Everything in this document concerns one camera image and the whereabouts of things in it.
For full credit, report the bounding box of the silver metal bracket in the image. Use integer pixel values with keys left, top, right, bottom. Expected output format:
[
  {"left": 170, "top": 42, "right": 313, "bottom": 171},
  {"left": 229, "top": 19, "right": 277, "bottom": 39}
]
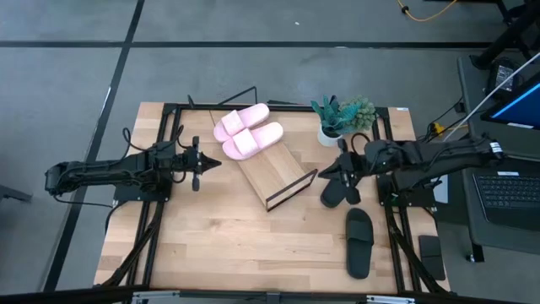
[
  {"left": 130, "top": 290, "right": 182, "bottom": 304},
  {"left": 365, "top": 295, "right": 417, "bottom": 304}
]

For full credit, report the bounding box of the thin white rod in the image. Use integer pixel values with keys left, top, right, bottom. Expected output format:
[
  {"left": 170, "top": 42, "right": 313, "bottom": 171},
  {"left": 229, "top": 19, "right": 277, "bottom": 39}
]
[{"left": 442, "top": 50, "right": 540, "bottom": 143}]

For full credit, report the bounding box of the pink slide sandal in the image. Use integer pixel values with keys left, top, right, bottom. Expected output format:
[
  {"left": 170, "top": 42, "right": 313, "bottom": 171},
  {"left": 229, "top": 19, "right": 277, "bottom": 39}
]
[
  {"left": 221, "top": 122, "right": 284, "bottom": 162},
  {"left": 213, "top": 102, "right": 271, "bottom": 143}
]

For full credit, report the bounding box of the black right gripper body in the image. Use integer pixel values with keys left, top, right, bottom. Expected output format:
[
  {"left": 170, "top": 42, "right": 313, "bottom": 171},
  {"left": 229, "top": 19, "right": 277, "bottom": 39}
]
[{"left": 337, "top": 138, "right": 370, "bottom": 207}]

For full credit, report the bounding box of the black camera mount beam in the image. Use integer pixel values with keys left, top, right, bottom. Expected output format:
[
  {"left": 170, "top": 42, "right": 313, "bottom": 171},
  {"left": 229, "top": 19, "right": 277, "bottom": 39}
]
[{"left": 0, "top": 285, "right": 540, "bottom": 304}]

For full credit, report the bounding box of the small green succulent plant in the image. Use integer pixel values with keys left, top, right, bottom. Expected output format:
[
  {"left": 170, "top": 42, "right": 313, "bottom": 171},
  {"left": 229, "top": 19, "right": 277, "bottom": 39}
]
[{"left": 348, "top": 95, "right": 377, "bottom": 133}]

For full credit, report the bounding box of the black laptop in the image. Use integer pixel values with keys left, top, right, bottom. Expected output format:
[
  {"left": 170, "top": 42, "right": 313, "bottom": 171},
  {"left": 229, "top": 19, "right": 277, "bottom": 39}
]
[{"left": 471, "top": 171, "right": 540, "bottom": 232}]

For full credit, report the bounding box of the grey furniture foot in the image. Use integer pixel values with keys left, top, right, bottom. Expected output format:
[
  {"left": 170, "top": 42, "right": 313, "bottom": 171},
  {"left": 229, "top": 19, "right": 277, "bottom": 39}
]
[{"left": 0, "top": 184, "right": 33, "bottom": 204}]

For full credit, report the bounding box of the monitor with blue screen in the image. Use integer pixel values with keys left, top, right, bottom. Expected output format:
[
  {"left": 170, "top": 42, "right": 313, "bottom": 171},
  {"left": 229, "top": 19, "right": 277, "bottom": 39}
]
[{"left": 480, "top": 71, "right": 540, "bottom": 132}]

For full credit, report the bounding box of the black aluminium table frame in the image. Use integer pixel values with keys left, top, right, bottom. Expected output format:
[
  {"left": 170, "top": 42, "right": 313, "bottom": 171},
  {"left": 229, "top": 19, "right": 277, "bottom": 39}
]
[{"left": 94, "top": 100, "right": 451, "bottom": 296}]

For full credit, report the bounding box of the wooden shelf black metal frame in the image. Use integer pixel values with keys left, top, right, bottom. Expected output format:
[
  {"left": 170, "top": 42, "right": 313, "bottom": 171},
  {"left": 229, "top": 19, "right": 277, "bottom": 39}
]
[{"left": 209, "top": 86, "right": 319, "bottom": 212}]

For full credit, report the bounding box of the black stand leg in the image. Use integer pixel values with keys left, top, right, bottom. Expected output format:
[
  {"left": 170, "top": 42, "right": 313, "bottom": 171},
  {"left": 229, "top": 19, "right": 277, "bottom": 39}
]
[{"left": 470, "top": 0, "right": 540, "bottom": 71}]

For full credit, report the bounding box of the yellow floor cable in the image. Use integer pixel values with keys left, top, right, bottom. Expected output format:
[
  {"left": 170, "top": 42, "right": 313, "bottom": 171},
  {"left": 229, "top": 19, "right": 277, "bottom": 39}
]
[{"left": 396, "top": 0, "right": 459, "bottom": 23}]

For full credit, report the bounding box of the grey side desk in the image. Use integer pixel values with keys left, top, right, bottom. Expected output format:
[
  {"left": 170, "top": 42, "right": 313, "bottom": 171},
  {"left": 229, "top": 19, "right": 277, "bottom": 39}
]
[{"left": 456, "top": 52, "right": 540, "bottom": 263}]

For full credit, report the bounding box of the black power adapter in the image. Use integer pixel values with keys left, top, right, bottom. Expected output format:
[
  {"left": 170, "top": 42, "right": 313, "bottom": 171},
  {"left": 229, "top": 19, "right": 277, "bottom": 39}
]
[{"left": 484, "top": 58, "right": 522, "bottom": 100}]

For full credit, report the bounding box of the black slide sandal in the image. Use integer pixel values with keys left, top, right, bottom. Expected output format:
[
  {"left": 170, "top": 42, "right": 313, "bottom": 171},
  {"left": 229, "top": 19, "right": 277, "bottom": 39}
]
[
  {"left": 320, "top": 176, "right": 352, "bottom": 209},
  {"left": 344, "top": 207, "right": 375, "bottom": 280}
]

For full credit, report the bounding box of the teal plant in white pot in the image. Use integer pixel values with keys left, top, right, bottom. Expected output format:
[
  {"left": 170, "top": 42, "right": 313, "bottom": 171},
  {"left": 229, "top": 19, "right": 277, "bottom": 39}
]
[{"left": 310, "top": 95, "right": 359, "bottom": 148}]

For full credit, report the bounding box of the black flat phone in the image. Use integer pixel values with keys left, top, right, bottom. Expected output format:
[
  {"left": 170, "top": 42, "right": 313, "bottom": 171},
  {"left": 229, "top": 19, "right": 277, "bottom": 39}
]
[{"left": 418, "top": 235, "right": 446, "bottom": 282}]

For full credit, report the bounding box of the black power cable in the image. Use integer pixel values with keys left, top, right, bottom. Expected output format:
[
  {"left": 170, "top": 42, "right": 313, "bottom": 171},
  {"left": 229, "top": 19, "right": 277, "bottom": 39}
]
[{"left": 416, "top": 97, "right": 466, "bottom": 149}]

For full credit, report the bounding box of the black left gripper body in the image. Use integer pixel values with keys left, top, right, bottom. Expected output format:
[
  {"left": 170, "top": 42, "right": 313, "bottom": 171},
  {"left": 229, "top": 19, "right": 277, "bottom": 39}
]
[{"left": 168, "top": 136, "right": 201, "bottom": 193}]

